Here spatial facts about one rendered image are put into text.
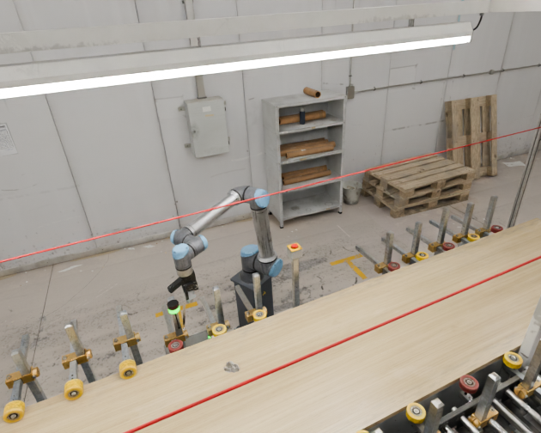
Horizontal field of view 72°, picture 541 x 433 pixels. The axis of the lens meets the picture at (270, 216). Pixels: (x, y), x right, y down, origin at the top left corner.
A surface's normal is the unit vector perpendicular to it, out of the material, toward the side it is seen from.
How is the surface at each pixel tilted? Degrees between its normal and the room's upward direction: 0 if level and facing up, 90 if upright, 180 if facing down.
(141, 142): 90
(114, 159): 90
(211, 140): 90
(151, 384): 0
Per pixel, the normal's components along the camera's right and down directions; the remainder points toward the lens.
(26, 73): 0.33, -0.06
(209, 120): 0.37, 0.44
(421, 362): -0.05, -0.87
